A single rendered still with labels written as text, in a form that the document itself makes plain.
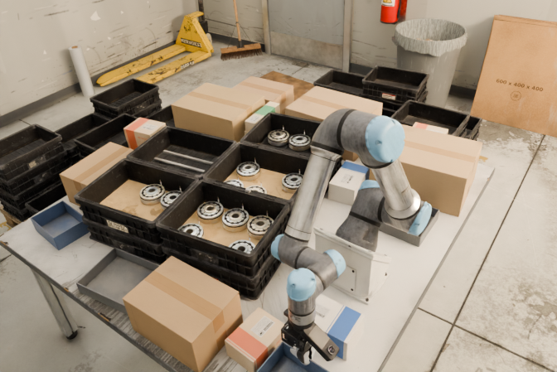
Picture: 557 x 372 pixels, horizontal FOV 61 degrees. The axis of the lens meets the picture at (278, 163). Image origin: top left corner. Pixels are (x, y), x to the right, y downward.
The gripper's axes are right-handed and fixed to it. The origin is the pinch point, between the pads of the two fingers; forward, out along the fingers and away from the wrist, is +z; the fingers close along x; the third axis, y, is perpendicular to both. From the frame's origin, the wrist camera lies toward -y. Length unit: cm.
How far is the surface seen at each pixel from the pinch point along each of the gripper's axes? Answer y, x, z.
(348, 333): -5.6, -12.9, -3.7
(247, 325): 22.1, 2.3, -2.2
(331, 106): 67, -116, -15
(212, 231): 57, -18, -8
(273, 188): 55, -52, -8
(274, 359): 9.6, 4.5, 1.8
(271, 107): 95, -101, -13
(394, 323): -12.8, -30.9, 5.3
